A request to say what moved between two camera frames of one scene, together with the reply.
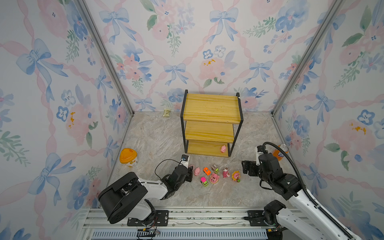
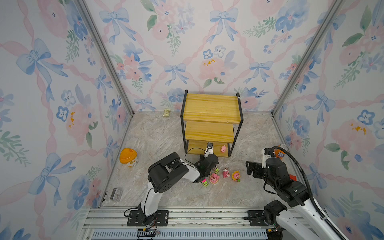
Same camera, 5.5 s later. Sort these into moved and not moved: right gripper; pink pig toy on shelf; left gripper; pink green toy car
Moved: left gripper
Not moved: right gripper; pink pig toy on shelf; pink green toy car
